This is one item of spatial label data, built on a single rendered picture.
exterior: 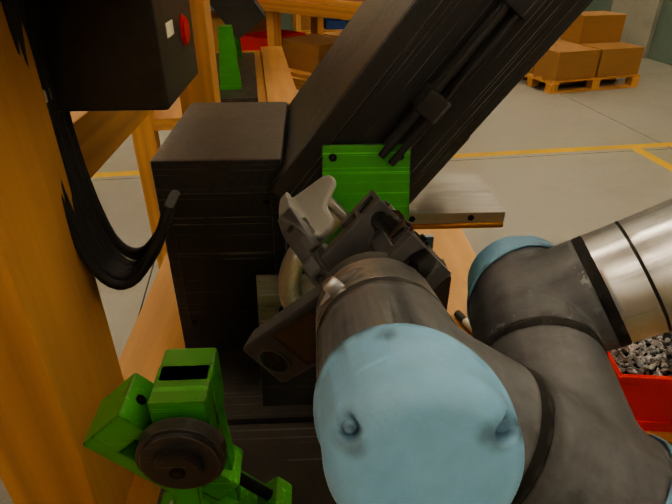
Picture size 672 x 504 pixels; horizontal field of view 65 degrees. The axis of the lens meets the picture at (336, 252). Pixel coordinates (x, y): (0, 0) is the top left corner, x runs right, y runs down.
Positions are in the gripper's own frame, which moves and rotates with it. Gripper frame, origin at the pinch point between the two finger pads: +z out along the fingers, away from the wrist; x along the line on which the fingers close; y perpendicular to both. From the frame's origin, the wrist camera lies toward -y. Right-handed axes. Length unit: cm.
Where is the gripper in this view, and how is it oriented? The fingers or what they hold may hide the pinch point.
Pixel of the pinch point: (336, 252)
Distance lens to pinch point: 52.7
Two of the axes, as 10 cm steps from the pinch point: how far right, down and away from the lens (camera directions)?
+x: -7.1, -6.7, -2.2
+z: -0.5, -2.6, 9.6
